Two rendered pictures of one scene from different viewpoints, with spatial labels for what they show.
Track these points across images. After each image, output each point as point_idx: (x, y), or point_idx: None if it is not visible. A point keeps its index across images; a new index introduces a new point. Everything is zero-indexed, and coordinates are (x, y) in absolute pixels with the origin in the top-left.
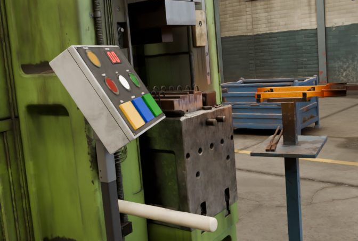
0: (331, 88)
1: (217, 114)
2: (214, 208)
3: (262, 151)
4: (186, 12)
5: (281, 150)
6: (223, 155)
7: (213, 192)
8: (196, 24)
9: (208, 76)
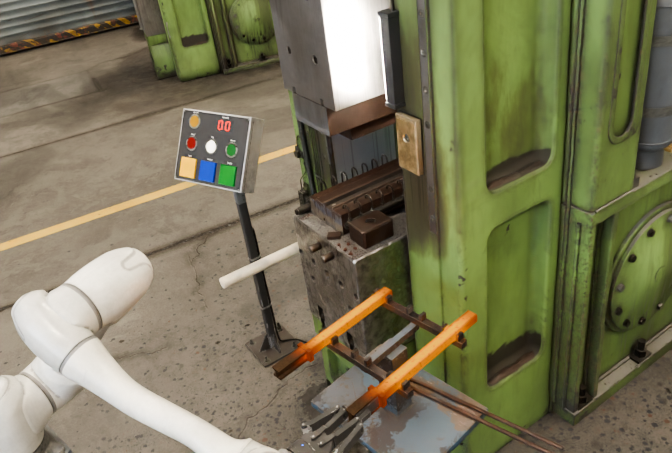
0: None
1: (331, 250)
2: None
3: None
4: (315, 116)
5: (362, 377)
6: (343, 298)
7: (332, 315)
8: (398, 135)
9: (432, 221)
